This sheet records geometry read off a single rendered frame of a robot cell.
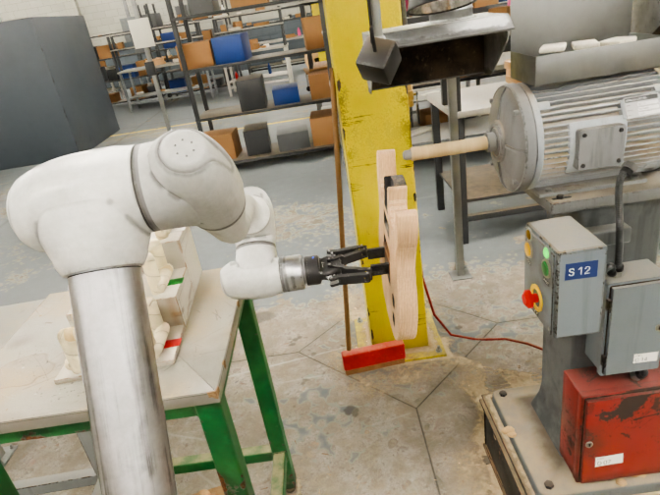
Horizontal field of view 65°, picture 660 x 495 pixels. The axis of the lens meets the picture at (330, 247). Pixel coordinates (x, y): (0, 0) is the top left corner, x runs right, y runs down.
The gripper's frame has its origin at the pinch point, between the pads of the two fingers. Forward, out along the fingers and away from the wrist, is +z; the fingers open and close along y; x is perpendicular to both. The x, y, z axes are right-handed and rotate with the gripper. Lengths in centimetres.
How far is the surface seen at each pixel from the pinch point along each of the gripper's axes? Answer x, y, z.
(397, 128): 0, -93, 19
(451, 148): 24.1, -6.6, 18.6
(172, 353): -5, 18, -52
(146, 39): -5, -480, -182
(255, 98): -79, -468, -81
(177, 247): 6, -11, -54
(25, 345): -8, 3, -95
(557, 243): 14.4, 24.2, 31.4
